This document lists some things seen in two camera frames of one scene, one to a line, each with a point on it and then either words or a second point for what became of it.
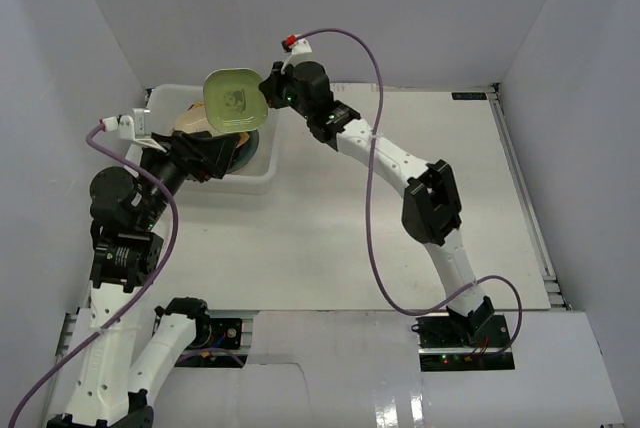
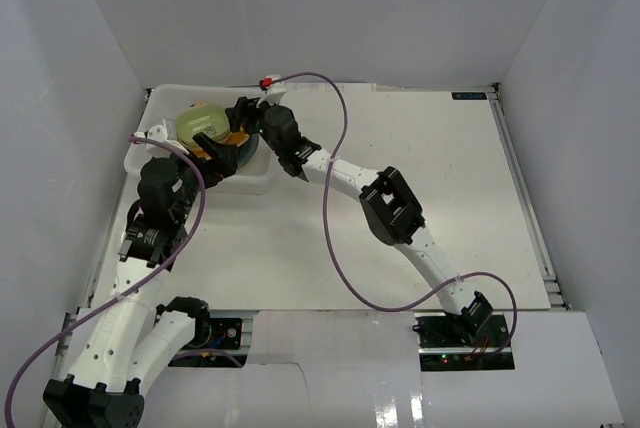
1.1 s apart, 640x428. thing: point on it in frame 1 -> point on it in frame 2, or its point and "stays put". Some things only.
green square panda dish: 233,100 -> 208,120
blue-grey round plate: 244,153 stays put
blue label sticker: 469,96 stays put
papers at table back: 354,88 stays put
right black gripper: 271,88 -> 245,109
